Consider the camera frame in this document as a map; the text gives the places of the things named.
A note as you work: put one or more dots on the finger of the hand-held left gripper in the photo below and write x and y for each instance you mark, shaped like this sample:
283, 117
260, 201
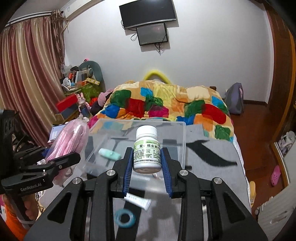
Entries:
62, 161
32, 153

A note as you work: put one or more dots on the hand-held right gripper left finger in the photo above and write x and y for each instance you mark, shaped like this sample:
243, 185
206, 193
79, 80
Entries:
128, 171

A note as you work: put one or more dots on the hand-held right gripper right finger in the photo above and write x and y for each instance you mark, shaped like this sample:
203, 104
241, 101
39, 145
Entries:
165, 171

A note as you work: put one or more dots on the white medicine bottle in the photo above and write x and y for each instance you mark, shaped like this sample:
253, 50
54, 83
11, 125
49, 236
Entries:
146, 150

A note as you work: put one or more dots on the clear plastic box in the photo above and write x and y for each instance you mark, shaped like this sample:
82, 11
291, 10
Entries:
108, 139

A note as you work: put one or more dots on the person's left forearm orange sleeve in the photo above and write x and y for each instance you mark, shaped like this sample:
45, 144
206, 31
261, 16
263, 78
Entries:
13, 220

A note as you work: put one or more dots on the pink plastic bag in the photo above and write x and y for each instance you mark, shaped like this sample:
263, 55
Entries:
69, 139

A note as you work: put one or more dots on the mint green small tube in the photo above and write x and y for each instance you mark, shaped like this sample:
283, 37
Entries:
109, 154

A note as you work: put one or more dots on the blue booklet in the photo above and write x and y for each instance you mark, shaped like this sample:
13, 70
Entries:
55, 134

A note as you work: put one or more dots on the white ointment tube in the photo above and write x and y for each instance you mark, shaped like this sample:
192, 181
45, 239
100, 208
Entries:
138, 201

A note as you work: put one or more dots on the red box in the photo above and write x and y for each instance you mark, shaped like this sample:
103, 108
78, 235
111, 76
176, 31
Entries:
67, 103

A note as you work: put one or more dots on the bunny toy figure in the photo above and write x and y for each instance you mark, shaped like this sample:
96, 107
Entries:
82, 104

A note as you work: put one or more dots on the colourful patchwork blanket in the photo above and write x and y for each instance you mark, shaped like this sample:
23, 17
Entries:
161, 104

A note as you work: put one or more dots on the green gift bag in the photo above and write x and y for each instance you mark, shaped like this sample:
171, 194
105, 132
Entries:
90, 91

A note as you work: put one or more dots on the pink plush hat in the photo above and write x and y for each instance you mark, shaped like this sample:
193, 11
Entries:
103, 97

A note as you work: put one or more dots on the striped pink curtain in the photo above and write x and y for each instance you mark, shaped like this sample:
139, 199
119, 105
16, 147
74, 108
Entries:
25, 74

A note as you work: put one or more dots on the yellow slipper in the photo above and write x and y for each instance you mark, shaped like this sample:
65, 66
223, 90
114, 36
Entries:
252, 192

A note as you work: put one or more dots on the grey-green plush pillow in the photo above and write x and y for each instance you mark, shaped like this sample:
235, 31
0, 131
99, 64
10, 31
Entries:
96, 71

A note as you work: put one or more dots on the yellow foam tube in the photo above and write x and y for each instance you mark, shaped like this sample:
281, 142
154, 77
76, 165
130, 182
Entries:
157, 73

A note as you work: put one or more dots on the purple backpack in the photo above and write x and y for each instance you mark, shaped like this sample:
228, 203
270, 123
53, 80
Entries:
234, 99

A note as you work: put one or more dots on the pink clog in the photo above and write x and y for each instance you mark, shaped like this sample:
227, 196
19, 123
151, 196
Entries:
275, 176

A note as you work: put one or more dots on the white ribbed suitcase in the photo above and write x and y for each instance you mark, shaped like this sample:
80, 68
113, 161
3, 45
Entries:
277, 213

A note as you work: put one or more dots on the white shoes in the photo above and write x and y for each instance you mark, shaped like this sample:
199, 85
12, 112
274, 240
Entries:
286, 142

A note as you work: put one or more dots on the white air conditioner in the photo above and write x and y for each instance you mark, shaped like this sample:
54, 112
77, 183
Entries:
75, 10

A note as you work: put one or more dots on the small black wall monitor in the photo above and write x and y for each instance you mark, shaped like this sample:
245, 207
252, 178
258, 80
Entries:
151, 33

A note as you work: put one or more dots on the black wall television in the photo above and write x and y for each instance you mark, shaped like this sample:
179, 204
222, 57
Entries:
148, 12

